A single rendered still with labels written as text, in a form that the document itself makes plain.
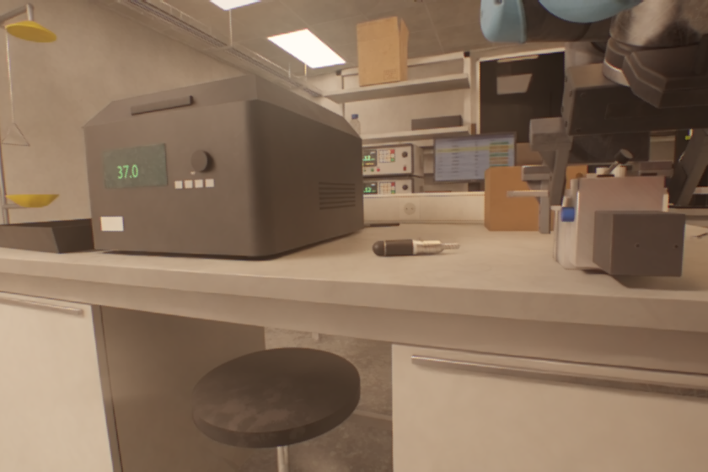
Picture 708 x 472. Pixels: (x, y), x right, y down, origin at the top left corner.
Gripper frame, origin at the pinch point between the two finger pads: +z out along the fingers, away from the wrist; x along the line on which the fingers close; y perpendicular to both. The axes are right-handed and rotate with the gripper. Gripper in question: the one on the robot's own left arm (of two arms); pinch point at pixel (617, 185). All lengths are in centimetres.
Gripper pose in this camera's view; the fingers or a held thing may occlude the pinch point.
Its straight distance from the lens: 50.5
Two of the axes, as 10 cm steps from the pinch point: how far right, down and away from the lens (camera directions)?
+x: -9.3, -0.1, 3.5
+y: 2.5, -7.2, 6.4
